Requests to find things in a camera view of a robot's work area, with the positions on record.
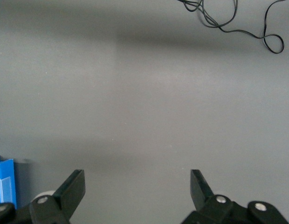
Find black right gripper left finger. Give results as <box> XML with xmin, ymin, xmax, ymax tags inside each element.
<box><xmin>29</xmin><ymin>169</ymin><xmax>86</xmax><ymax>224</ymax></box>

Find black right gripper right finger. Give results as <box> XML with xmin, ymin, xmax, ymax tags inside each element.
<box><xmin>181</xmin><ymin>169</ymin><xmax>250</xmax><ymax>224</ymax></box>

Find blue plastic bin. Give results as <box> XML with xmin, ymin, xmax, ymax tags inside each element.
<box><xmin>0</xmin><ymin>154</ymin><xmax>18</xmax><ymax>210</ymax></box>

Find thin black loose cable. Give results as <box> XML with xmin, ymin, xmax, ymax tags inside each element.
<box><xmin>177</xmin><ymin>0</ymin><xmax>285</xmax><ymax>55</ymax></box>

